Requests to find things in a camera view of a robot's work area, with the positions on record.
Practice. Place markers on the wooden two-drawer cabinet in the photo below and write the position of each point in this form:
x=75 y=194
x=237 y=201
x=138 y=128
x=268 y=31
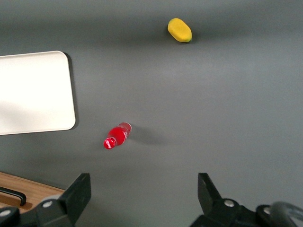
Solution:
x=38 y=189

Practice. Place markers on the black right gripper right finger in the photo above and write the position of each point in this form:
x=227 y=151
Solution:
x=213 y=208

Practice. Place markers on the cream rectangular tray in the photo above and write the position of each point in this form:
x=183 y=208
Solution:
x=35 y=92

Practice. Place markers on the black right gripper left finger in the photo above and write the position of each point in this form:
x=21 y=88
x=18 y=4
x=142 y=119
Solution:
x=75 y=198

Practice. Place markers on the red soda bottle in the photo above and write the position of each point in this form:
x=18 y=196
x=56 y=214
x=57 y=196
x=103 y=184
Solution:
x=117 y=136

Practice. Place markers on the wooden drawer front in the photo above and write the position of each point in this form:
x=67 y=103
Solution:
x=35 y=196

